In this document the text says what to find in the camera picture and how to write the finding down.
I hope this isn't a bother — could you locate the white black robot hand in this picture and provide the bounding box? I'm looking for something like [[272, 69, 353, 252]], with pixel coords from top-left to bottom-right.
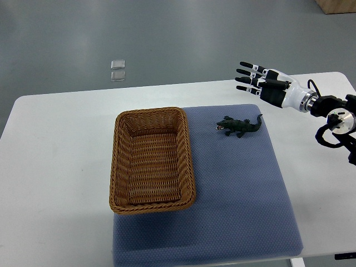
[[235, 61, 320, 112]]

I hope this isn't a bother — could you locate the blue quilted mat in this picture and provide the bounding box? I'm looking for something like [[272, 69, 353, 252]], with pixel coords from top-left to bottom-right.
[[112, 104, 303, 266]]

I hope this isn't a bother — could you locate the wooden box corner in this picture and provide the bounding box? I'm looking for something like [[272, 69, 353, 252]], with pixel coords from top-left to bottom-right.
[[315, 0, 356, 14]]

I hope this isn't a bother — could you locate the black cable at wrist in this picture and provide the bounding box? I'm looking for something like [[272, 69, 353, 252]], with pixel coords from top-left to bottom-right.
[[306, 79, 322, 97]]

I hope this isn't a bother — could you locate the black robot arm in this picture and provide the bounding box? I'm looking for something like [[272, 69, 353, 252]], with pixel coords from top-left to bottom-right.
[[308, 94, 355, 165]]

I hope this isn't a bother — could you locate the dark green toy crocodile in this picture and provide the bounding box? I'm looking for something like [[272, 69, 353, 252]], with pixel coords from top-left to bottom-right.
[[216, 114, 262, 138]]

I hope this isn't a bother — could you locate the upper clear floor plate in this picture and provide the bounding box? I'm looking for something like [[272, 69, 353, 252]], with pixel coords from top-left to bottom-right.
[[111, 59, 125, 70]]

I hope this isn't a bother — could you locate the white table leg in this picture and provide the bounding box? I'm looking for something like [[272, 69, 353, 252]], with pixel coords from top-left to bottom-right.
[[290, 258, 305, 267]]

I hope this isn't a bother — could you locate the black table control panel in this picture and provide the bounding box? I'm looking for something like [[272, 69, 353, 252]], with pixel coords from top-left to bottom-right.
[[334, 252, 356, 260]]

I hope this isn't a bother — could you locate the brown wicker basket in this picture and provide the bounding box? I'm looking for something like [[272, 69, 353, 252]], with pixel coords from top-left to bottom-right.
[[109, 107, 196, 215]]

